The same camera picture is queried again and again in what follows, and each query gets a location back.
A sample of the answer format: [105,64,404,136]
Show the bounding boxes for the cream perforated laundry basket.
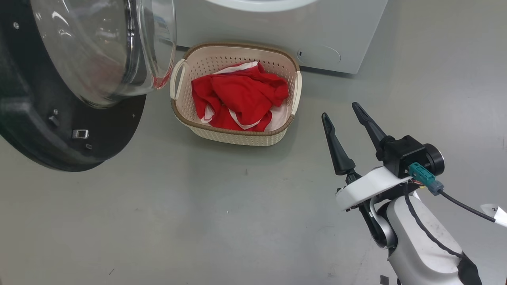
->
[170,42,302,146]

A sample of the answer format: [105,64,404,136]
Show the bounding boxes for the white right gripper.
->
[321,102,414,248]

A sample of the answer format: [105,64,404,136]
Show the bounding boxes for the round black glass washing machine door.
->
[0,0,177,172]

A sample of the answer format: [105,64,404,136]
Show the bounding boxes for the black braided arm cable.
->
[403,184,482,285]

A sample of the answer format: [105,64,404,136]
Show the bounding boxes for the black cable with teal connector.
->
[408,162,507,228]

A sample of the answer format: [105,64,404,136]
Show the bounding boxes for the red garment with white stripes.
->
[192,61,290,132]

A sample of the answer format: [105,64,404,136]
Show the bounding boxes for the white washing machine body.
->
[174,0,389,75]

